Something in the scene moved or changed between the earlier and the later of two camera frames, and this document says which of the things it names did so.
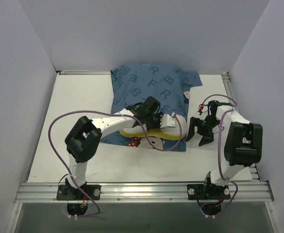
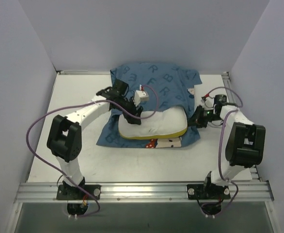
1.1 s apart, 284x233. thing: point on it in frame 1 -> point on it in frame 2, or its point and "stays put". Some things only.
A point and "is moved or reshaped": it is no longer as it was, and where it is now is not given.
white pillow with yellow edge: [168, 133] is moved or reshaped
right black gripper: [203, 127] -> [196, 119]
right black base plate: [207, 191] stays put
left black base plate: [65, 192] stays put
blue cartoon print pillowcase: [131, 84] is moved or reshaped
